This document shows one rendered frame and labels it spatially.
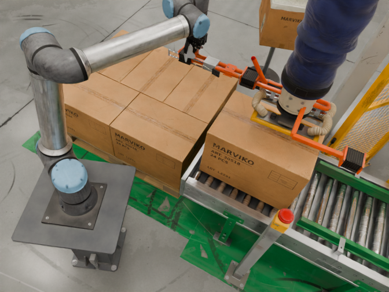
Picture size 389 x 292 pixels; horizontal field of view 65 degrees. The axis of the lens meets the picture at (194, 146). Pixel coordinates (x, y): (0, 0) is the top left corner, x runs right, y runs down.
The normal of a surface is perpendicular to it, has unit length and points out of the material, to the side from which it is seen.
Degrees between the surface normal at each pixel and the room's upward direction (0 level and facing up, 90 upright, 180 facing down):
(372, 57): 90
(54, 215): 2
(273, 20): 90
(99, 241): 0
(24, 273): 0
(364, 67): 90
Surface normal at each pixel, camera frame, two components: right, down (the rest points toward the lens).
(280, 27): -0.12, 0.80
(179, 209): 0.10, -0.59
